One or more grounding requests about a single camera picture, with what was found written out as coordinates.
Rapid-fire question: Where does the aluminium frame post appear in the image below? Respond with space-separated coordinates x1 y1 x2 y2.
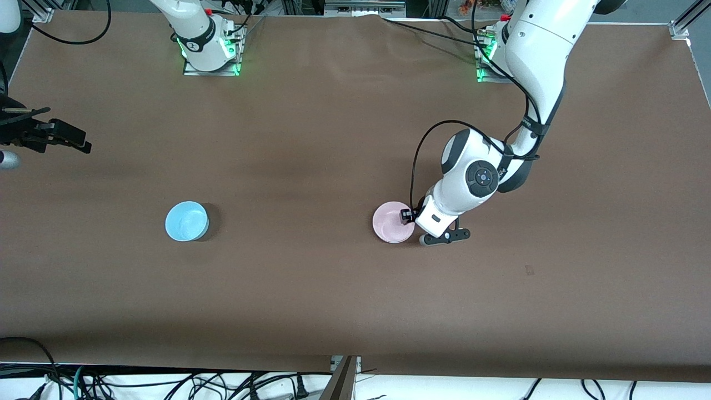
319 356 362 400

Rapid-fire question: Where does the pink plastic bowl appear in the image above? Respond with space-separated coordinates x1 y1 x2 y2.
372 201 416 244

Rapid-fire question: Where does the black cable on table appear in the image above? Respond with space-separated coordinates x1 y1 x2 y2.
439 16 484 35
383 18 489 49

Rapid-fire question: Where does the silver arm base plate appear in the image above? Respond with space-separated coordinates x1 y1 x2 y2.
183 25 241 77
477 28 520 84

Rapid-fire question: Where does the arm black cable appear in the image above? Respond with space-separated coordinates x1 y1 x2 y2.
27 0 112 46
409 0 548 223

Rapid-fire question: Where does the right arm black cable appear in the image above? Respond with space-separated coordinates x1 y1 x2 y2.
27 0 112 46

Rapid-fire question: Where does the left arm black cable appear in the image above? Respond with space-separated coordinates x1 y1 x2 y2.
409 0 548 223

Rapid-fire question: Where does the brown paper table cover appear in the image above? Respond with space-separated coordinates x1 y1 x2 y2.
0 10 711 384

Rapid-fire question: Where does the blue plastic bowl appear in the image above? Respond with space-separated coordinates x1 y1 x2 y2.
165 201 210 242

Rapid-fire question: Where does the silver electronics box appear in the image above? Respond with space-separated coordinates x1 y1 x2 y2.
325 0 406 16

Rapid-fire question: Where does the aluminium frame profile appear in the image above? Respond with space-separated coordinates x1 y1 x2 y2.
22 0 54 23
669 0 711 39

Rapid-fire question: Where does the thick black cable loop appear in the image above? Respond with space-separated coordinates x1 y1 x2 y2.
0 336 62 400

